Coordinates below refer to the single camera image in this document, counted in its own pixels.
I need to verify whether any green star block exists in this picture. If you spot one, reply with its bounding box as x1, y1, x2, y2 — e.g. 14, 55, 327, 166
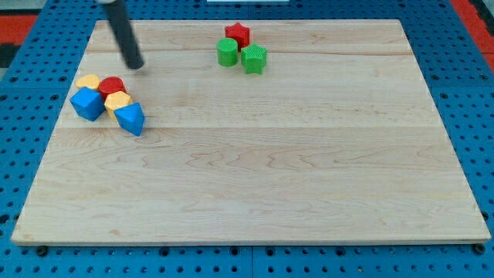
241, 43, 267, 74

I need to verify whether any red star block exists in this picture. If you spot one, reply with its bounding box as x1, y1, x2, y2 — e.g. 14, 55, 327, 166
225, 22, 250, 52

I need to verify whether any blue triangle block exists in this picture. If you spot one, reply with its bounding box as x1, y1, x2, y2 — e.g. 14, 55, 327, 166
114, 103, 145, 137

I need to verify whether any light wooden board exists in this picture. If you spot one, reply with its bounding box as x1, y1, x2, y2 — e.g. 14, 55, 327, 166
12, 19, 491, 246

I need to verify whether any green cylinder block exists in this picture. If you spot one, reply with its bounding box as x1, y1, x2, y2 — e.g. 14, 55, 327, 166
216, 37, 238, 67

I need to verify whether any yellow hexagon block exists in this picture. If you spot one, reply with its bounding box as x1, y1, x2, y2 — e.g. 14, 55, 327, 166
104, 91, 133, 120

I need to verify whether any red cylinder block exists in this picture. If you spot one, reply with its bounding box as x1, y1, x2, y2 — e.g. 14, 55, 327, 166
98, 76, 127, 100

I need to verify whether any blue cube block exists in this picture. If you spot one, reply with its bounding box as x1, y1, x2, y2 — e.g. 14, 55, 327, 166
69, 86, 106, 121

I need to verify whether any yellow heart block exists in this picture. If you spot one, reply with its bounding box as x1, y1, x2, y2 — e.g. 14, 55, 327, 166
75, 74, 100, 90

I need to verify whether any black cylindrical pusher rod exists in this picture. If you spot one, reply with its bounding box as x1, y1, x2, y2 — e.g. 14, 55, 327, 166
99, 0, 144, 70

